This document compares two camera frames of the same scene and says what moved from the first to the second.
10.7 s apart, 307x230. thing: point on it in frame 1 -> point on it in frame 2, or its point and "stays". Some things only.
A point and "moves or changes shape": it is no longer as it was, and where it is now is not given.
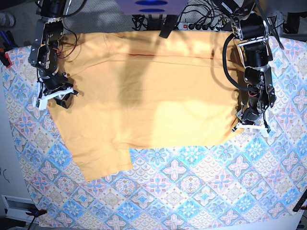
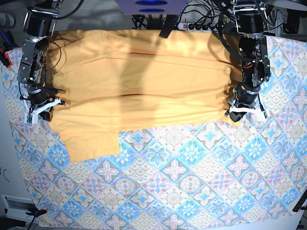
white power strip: x=187 y=26 stays
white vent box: x=15 y=208 stays
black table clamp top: x=168 y=25 stays
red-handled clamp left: x=5 y=58 stays
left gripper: x=40 y=101 -> x=44 y=109
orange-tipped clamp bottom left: x=37 y=212 stays
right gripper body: x=249 y=118 -> x=237 y=110
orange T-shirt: x=137 y=89 moves or changes shape
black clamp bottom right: x=299 y=206 stays
